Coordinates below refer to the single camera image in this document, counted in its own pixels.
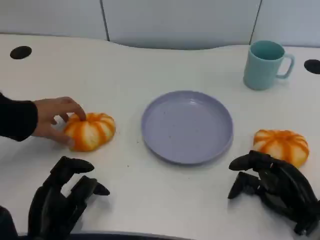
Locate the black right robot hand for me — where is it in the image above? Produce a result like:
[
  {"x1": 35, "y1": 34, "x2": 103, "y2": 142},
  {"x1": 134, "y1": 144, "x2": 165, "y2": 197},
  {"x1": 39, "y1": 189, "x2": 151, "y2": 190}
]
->
[{"x1": 227, "y1": 150, "x2": 320, "y2": 237}]

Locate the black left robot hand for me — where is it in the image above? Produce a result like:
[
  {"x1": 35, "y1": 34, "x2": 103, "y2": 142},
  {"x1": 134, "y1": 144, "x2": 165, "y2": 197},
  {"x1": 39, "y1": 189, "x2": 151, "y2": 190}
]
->
[{"x1": 27, "y1": 156, "x2": 111, "y2": 237}]

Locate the person's hand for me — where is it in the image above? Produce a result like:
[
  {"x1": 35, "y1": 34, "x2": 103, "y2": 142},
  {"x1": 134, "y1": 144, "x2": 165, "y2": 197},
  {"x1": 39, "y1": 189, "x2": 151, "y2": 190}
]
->
[{"x1": 31, "y1": 96, "x2": 87, "y2": 147}]

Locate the orange white toy bread roll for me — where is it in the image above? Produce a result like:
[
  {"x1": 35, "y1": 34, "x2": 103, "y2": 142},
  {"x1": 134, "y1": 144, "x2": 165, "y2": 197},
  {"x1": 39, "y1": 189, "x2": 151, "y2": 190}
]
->
[
  {"x1": 253, "y1": 128, "x2": 310, "y2": 169},
  {"x1": 63, "y1": 112, "x2": 117, "y2": 153}
]

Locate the grey partition panel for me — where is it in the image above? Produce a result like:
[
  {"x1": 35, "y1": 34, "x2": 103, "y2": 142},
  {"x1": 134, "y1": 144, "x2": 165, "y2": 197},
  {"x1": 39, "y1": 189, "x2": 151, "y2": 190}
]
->
[
  {"x1": 0, "y1": 0, "x2": 111, "y2": 42},
  {"x1": 99, "y1": 0, "x2": 262, "y2": 51},
  {"x1": 249, "y1": 0, "x2": 320, "y2": 49}
]

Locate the lilac plate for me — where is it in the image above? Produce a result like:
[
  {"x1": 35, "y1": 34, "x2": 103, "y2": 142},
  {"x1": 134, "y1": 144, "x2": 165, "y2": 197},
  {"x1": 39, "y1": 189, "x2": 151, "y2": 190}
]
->
[{"x1": 140, "y1": 90, "x2": 235, "y2": 166}]

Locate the pale green mug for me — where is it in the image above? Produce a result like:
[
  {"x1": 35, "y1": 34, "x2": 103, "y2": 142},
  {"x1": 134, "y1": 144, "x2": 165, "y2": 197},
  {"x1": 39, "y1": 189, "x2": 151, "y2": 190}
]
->
[{"x1": 242, "y1": 40, "x2": 296, "y2": 91}]

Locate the black table cable grommet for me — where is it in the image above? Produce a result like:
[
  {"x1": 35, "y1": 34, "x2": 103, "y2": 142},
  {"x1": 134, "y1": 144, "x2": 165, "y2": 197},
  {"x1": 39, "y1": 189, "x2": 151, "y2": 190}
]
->
[
  {"x1": 9, "y1": 45, "x2": 33, "y2": 60},
  {"x1": 303, "y1": 59, "x2": 320, "y2": 75}
]

